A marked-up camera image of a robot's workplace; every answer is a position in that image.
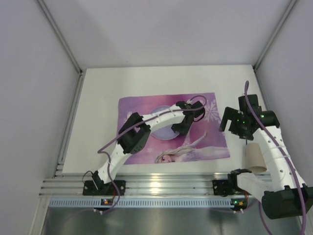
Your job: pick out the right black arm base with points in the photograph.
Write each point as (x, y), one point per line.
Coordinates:
(226, 188)

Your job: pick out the fork with teal handle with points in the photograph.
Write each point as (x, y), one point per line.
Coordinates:
(128, 116)

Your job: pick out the left aluminium frame post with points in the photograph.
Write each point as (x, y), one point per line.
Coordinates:
(55, 28)

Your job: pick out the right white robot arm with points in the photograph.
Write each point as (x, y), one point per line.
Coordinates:
(287, 195)

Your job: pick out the right aluminium frame post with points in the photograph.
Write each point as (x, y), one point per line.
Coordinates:
(277, 30)

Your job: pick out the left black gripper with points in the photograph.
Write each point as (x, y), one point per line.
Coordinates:
(184, 121)

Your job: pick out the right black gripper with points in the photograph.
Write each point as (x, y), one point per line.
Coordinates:
(231, 117)

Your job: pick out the lilac plastic plate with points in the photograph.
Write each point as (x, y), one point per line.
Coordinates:
(165, 133)

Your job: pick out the aluminium mounting rail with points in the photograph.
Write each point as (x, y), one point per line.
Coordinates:
(145, 185)

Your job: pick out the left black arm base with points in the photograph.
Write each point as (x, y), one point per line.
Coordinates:
(105, 190)

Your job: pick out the beige paper cup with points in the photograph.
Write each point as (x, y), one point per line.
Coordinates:
(254, 158)

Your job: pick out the aluminium frame post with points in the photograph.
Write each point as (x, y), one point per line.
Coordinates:
(55, 28)
(277, 30)

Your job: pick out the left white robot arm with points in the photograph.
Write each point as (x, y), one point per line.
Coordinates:
(133, 136)

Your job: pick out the purple printed cloth placemat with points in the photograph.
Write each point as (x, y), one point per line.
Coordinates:
(203, 142)

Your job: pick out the slotted grey cable duct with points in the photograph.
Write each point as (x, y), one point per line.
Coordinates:
(148, 203)

